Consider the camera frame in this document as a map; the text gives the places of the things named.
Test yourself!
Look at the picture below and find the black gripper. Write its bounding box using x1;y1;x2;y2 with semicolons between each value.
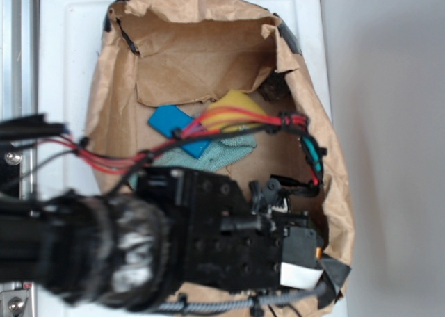
136;167;323;293

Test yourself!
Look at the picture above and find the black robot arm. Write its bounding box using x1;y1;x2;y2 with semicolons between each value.
1;111;327;316

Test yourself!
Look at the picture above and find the teal knitted cloth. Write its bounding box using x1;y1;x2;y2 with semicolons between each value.
152;135;257;172

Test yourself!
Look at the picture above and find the blue rectangular block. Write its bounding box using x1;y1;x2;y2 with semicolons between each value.
147;105;211;159

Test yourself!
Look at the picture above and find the yellow sponge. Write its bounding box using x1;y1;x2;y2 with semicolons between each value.
201;90;266;133

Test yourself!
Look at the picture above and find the brown furry toy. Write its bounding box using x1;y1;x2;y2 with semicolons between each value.
258;72;291;102

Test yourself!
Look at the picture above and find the brown paper bag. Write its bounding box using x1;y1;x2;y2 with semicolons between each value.
85;0;355;317

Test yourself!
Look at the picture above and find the white flat ribbon cable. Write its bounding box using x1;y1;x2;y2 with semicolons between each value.
280;261;324;291

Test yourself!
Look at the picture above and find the grey braided cable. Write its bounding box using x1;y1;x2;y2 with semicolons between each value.
152;282;330;314

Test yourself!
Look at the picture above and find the red wire bundle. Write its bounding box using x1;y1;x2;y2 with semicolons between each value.
34;108;324;188

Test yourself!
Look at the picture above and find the aluminium frame rail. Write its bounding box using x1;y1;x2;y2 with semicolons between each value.
0;0;39;317

